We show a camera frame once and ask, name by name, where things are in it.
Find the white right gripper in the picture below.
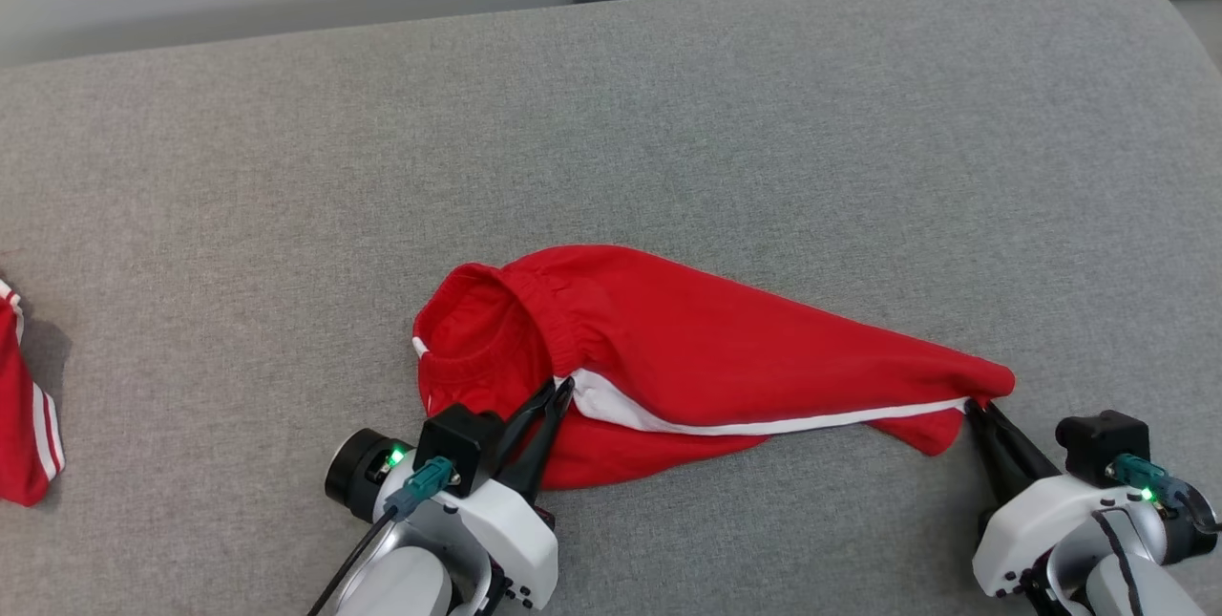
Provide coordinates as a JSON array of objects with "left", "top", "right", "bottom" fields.
[{"left": 963, "top": 401, "right": 1170, "bottom": 598}]

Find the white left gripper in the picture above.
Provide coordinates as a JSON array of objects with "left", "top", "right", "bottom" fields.
[{"left": 377, "top": 377, "right": 577, "bottom": 610}]

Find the red shorts white side stripe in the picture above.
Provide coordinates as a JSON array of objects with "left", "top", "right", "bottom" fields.
[{"left": 412, "top": 244, "right": 1016, "bottom": 491}]

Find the red jersey white striped trim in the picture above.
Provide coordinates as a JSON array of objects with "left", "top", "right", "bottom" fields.
[{"left": 0, "top": 280, "right": 66, "bottom": 508}]

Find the black cable teal connector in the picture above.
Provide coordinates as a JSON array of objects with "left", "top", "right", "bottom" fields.
[
  {"left": 307, "top": 457, "right": 457, "bottom": 616},
  {"left": 1107, "top": 454, "right": 1222, "bottom": 536}
]

